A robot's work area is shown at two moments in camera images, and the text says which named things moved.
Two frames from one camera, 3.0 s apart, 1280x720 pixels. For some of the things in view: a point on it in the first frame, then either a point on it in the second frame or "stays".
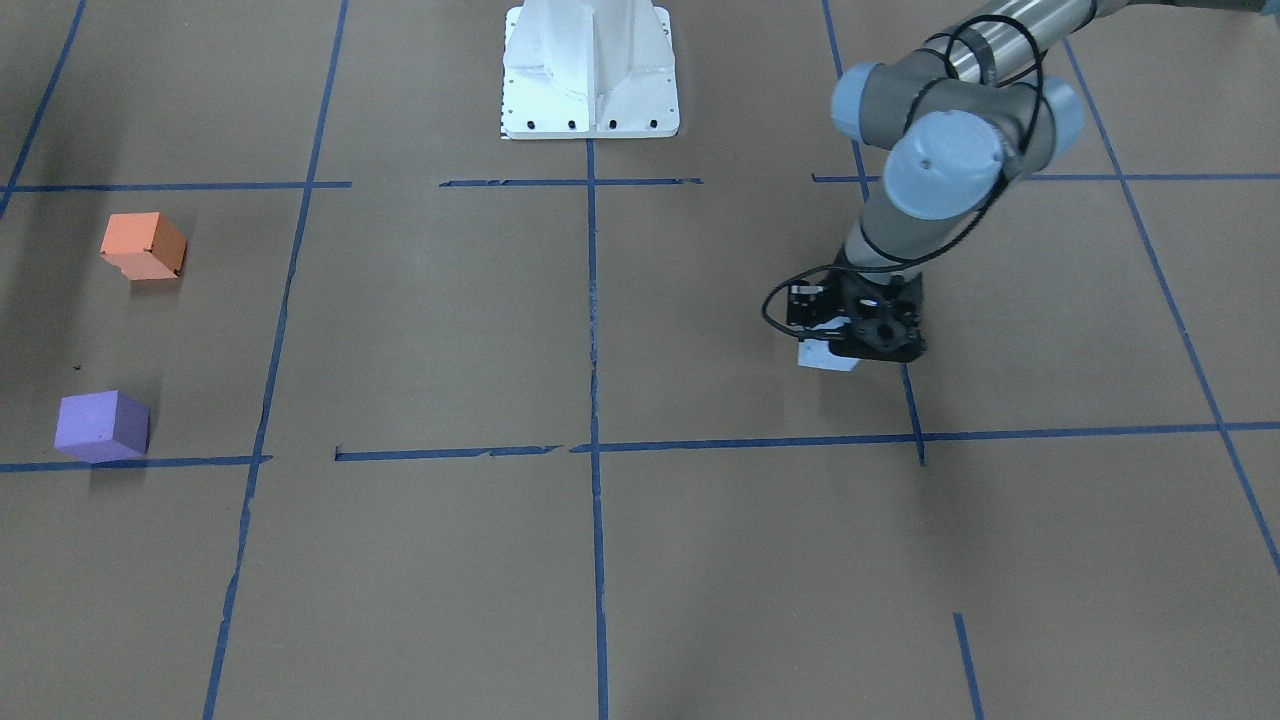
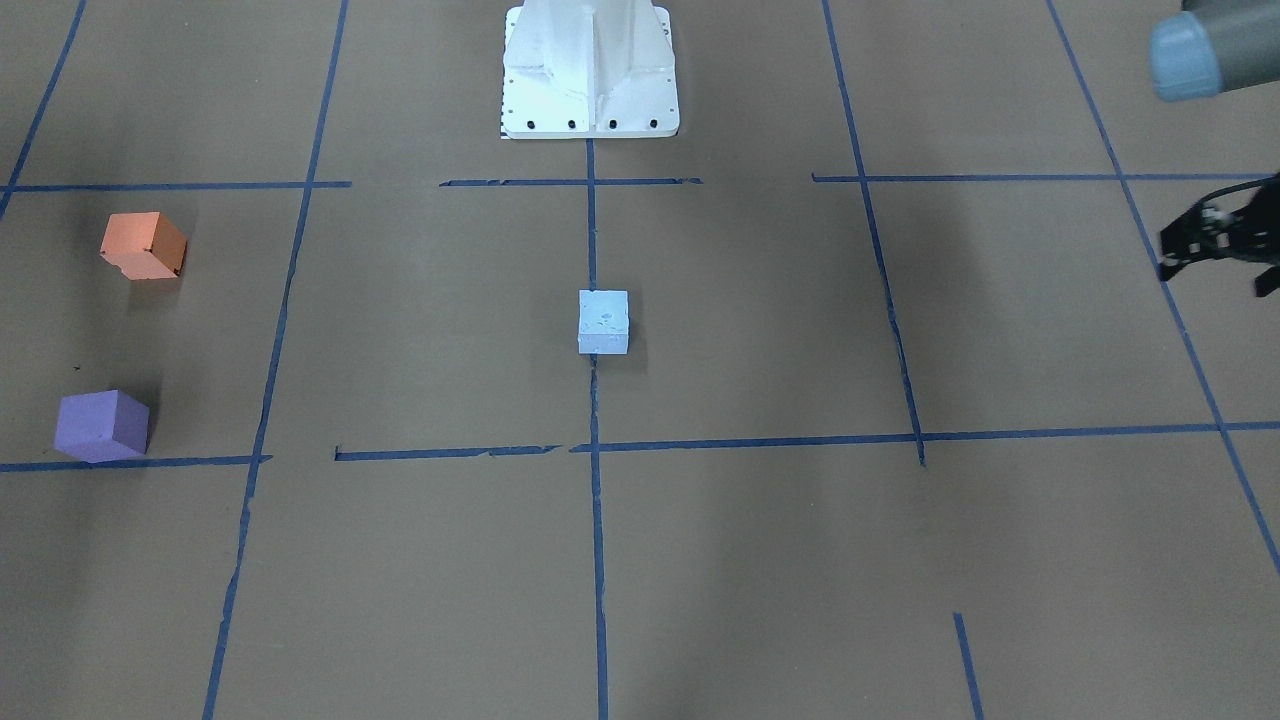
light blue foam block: [817, 353] → [603, 322]
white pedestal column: [589, 69] stays
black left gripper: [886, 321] → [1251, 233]
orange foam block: [145, 245] stays
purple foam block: [102, 426] stays
